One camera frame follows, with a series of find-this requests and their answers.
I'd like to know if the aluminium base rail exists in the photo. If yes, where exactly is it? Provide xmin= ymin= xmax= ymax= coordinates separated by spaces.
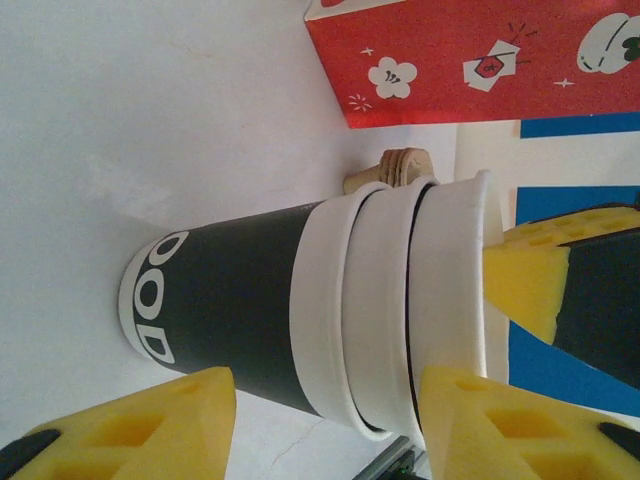
xmin=352 ymin=433 xmax=429 ymax=480

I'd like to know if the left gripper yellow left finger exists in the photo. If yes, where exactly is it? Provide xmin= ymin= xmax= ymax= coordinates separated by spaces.
xmin=0 ymin=366 xmax=238 ymax=480

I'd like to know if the red white paper gift bag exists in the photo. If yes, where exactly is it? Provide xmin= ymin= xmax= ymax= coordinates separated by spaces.
xmin=302 ymin=0 xmax=640 ymax=130

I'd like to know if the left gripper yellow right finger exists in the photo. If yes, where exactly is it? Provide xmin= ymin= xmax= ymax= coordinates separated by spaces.
xmin=418 ymin=363 xmax=640 ymax=480

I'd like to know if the black white paper coffee cup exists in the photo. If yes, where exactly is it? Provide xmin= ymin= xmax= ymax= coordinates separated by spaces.
xmin=118 ymin=197 xmax=359 ymax=431
xmin=342 ymin=185 xmax=419 ymax=444
xmin=407 ymin=169 xmax=506 ymax=436

